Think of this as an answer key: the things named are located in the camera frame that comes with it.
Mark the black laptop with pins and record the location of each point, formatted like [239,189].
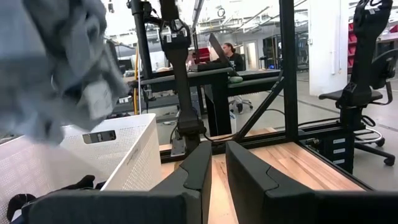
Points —
[217,49]

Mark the red box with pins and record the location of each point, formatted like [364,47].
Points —
[203,54]

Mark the black aluminium table frame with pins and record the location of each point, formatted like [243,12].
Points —
[289,77]

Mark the white perforated plastic bin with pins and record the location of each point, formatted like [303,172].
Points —
[130,155]

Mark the navy dotted garment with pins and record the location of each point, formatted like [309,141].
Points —
[20,202]

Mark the office chair with castors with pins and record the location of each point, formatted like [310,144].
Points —
[239,105]

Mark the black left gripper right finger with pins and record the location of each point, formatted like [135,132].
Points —
[280,208]

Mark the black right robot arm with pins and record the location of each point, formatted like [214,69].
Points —
[180,77]

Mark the black office chair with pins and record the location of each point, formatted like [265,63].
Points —
[329,95]

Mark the black grey-topped desk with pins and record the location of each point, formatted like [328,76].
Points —
[217,102]

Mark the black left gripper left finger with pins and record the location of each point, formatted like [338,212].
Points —
[124,208]

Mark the red storage bin shelf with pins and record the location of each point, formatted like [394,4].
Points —
[352,37]

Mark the person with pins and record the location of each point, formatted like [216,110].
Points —
[237,60]

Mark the small green object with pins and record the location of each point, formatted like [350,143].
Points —
[235,79]

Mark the grey garment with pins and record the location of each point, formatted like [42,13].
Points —
[46,62]

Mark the black idle robot arm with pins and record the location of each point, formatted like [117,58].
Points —
[363,62]

